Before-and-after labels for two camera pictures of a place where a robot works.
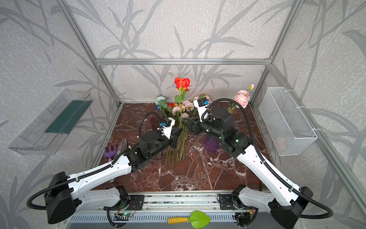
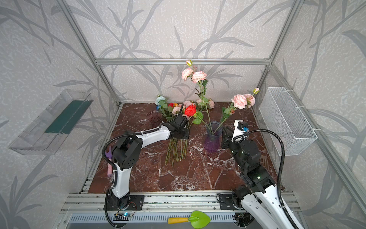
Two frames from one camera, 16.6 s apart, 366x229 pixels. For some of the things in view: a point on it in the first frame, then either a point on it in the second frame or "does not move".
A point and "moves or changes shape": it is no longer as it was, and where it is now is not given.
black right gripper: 196,124 → 226,140
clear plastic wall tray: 47,134 does not move
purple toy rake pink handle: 110,154 does not move
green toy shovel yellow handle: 198,220 does not move
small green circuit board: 122,216 does not move
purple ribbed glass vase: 211,144 does not move
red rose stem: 183,84 moves or changes shape
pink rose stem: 242,98 moves or changes shape
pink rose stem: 184,135 → 199,104
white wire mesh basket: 290,131 does not move
